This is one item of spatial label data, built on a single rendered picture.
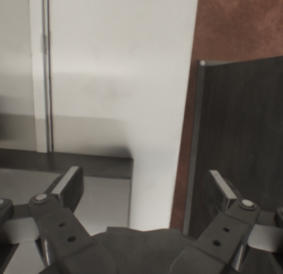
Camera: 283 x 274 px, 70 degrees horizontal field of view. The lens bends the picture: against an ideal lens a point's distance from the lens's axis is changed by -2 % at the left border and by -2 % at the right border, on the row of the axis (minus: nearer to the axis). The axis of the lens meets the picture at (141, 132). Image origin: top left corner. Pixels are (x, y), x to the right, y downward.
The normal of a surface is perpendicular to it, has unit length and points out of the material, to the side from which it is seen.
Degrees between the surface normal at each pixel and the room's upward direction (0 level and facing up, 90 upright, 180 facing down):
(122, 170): 90
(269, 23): 0
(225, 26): 0
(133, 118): 0
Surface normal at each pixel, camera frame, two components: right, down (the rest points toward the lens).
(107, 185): -0.01, 0.26
